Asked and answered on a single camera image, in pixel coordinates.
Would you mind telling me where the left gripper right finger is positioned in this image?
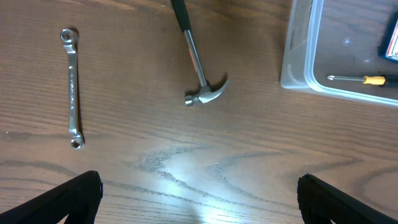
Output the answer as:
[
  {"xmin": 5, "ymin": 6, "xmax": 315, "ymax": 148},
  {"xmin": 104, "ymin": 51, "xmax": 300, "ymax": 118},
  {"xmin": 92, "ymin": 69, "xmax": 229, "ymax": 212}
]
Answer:
[{"xmin": 297, "ymin": 174, "xmax": 397, "ymax": 224}]

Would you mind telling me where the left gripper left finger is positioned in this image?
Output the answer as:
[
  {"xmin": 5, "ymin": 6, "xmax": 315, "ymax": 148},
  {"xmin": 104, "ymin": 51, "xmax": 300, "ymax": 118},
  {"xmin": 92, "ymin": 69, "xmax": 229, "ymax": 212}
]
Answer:
[{"xmin": 1, "ymin": 170, "xmax": 103, "ymax": 224}]

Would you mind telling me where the black yellow screwdriver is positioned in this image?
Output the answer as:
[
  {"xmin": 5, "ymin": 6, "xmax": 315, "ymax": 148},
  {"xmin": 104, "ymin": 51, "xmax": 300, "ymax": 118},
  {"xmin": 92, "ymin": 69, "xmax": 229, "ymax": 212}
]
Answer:
[{"xmin": 327, "ymin": 75, "xmax": 397, "ymax": 88}]

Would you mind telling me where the black handled claw hammer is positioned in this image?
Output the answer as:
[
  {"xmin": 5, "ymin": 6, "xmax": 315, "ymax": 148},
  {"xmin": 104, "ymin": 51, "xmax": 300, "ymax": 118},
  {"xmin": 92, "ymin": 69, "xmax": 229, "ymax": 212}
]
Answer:
[{"xmin": 170, "ymin": 0, "xmax": 229, "ymax": 106}]

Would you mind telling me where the silver ring wrench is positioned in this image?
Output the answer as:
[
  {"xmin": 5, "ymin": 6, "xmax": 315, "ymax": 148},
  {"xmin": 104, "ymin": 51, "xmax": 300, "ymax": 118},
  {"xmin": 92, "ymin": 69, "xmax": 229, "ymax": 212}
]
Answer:
[{"xmin": 60, "ymin": 29, "xmax": 85, "ymax": 149}]

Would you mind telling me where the blue precision screwdriver set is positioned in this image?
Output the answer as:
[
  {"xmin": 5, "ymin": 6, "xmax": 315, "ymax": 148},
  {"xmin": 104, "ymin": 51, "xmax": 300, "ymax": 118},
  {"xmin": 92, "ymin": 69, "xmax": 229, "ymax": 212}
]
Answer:
[{"xmin": 378, "ymin": 12, "xmax": 397, "ymax": 63}]

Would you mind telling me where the clear plastic container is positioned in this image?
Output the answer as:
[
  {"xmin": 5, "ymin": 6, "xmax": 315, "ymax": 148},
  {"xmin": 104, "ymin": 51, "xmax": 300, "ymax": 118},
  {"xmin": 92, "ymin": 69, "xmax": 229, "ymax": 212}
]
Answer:
[{"xmin": 280, "ymin": 0, "xmax": 397, "ymax": 106}]

